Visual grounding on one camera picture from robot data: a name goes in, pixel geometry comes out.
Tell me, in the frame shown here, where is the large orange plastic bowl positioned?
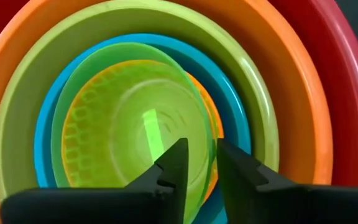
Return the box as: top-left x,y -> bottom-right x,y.
0,0 -> 334,224

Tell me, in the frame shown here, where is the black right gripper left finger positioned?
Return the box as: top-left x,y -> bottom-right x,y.
0,138 -> 189,224

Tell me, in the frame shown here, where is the large red plastic bowl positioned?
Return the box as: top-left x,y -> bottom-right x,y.
0,0 -> 358,188

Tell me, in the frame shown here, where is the small orange perforated strainer bowl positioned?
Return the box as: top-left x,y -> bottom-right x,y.
61,58 -> 225,203

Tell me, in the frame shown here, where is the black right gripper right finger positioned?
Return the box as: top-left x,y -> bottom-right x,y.
217,138 -> 358,224

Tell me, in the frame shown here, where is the lime green plastic bowl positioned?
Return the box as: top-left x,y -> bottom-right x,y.
0,0 -> 280,203

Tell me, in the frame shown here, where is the blue plastic bowl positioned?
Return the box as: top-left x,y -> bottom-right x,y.
33,33 -> 252,224

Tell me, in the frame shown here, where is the small translucent green bowl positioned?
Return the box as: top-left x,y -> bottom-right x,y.
50,42 -> 218,224

